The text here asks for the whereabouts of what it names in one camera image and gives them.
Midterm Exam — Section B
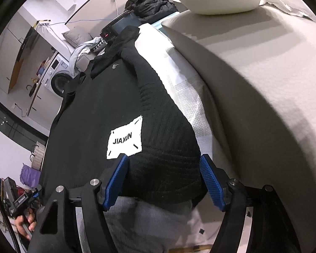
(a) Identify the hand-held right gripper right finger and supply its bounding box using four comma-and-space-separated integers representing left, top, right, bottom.
199, 153, 303, 253

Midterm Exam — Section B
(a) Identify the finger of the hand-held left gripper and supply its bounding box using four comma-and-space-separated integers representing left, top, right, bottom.
29, 184, 43, 199

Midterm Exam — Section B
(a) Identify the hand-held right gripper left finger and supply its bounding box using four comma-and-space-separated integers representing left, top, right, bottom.
28, 153, 129, 253

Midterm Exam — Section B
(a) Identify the black knit sweater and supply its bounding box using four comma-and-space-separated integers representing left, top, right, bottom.
38, 26, 204, 253

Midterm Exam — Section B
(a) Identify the person's left hand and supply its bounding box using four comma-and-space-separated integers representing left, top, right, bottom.
14, 208, 39, 241

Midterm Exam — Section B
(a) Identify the purple plastic bag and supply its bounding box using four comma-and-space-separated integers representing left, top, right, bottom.
20, 163, 41, 187

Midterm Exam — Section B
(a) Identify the cluttered storage rack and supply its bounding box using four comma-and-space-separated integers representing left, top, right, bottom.
0, 175, 29, 203

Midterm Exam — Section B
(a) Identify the woven laundry basket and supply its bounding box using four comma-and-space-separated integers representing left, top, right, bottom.
30, 141, 46, 172

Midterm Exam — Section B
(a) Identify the person's grey clothing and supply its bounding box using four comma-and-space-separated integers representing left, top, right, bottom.
104, 196, 194, 253

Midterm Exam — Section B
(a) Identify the dark glass door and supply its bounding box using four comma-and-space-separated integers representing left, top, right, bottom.
0, 95, 49, 143

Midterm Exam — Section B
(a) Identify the white kitchen counter cabinet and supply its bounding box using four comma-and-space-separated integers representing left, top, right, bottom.
26, 55, 66, 119

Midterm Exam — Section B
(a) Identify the beige covered stool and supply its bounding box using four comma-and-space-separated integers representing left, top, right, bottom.
161, 0, 316, 253

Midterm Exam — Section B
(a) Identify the white washing machine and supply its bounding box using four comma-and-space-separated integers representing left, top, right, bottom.
43, 51, 78, 98

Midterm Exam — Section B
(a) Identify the grey sofa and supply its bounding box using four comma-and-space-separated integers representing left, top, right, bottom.
62, 28, 108, 77

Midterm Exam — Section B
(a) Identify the houndstooth cloth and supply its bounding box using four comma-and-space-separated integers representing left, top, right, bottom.
91, 39, 106, 54

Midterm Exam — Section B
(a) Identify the light grey hoodie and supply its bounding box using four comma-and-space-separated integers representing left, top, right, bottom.
68, 37, 103, 77

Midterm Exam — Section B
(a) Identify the range hood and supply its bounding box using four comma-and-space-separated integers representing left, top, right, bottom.
17, 28, 39, 58

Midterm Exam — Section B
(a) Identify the grey cushion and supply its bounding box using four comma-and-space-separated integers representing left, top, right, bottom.
62, 28, 92, 48

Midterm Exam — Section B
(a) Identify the black electric pressure cooker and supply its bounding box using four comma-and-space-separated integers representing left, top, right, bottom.
100, 9, 143, 43

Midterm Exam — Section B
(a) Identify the light blue cloth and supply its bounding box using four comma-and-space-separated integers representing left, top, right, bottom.
150, 12, 179, 29

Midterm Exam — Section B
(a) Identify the black jacket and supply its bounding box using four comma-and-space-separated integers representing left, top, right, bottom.
125, 0, 179, 23

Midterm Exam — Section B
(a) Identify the white plastic sheet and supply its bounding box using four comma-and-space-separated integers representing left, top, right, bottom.
261, 0, 316, 23

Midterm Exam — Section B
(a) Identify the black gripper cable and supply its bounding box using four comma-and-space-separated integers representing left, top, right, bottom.
0, 172, 19, 253

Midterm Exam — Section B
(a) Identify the white kitchen wall cabinet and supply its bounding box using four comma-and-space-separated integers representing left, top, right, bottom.
0, 28, 29, 94

